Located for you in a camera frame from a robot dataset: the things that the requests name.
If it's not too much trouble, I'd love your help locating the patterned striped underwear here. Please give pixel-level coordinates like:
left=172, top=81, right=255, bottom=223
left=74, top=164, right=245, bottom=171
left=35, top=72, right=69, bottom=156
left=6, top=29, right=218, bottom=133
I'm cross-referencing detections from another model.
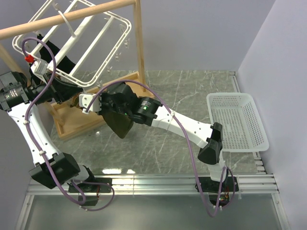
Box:
left=66, top=94, right=80, bottom=108

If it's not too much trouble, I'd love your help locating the olive green underwear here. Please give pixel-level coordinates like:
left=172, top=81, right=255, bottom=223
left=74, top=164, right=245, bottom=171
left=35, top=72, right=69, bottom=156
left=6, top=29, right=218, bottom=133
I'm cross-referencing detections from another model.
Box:
left=102, top=111, right=134, bottom=139

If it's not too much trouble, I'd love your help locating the white plastic clip hanger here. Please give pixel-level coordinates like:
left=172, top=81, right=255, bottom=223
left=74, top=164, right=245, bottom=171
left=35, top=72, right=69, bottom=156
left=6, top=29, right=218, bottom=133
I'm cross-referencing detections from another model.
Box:
left=12, top=0, right=132, bottom=88

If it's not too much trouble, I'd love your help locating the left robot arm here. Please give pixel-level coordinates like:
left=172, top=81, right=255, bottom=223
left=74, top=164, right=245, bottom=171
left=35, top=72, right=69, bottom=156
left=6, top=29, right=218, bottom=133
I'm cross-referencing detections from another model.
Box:
left=0, top=71, right=112, bottom=193

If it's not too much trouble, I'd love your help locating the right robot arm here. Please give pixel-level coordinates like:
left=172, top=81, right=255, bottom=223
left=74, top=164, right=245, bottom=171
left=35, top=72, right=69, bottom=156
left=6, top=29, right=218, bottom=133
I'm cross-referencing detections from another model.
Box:
left=96, top=80, right=238, bottom=193

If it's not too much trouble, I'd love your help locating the black hanging garment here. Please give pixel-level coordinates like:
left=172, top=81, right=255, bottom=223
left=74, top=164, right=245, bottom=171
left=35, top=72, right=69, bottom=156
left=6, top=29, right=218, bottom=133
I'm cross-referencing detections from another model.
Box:
left=35, top=34, right=77, bottom=75

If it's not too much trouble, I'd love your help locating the white plastic basket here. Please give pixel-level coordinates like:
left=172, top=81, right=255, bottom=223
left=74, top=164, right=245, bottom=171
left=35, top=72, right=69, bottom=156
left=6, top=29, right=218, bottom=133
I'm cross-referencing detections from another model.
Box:
left=206, top=92, right=269, bottom=153

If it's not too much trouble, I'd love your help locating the wooden drying rack frame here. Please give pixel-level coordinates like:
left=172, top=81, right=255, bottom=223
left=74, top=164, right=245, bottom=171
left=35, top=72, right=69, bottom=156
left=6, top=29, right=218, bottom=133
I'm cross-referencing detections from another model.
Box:
left=0, top=0, right=154, bottom=141

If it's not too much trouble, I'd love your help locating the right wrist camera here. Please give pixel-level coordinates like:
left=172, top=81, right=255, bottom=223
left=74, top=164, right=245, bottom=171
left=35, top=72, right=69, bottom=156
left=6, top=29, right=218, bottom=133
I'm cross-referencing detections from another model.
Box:
left=79, top=93, right=101, bottom=114

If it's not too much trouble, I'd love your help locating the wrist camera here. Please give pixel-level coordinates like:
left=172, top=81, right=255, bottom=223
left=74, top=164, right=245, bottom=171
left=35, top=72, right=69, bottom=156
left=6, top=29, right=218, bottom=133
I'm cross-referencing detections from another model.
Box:
left=24, top=55, right=48, bottom=83
left=79, top=93, right=101, bottom=114

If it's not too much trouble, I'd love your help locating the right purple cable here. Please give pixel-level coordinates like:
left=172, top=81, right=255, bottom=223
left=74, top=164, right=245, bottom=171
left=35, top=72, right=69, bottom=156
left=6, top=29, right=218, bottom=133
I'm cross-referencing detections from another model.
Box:
left=83, top=80, right=237, bottom=218

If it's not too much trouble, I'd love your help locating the purple cable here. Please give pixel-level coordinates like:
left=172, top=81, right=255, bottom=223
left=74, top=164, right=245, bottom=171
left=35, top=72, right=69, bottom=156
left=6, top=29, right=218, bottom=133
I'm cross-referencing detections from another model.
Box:
left=21, top=37, right=115, bottom=212
left=83, top=80, right=237, bottom=218

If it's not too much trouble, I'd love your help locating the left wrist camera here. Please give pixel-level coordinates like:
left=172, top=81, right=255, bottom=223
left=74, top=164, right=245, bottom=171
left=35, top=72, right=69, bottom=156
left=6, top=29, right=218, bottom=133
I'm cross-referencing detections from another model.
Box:
left=24, top=55, right=48, bottom=83

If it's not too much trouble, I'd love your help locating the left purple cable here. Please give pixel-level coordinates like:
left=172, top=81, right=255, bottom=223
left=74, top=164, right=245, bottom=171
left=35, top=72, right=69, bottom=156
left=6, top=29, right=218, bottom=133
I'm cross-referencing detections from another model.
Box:
left=21, top=37, right=115, bottom=212

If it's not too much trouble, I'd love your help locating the aluminium mounting rail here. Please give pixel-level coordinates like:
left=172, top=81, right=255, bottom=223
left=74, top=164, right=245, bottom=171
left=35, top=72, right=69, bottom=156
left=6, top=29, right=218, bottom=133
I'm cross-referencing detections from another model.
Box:
left=16, top=174, right=289, bottom=230

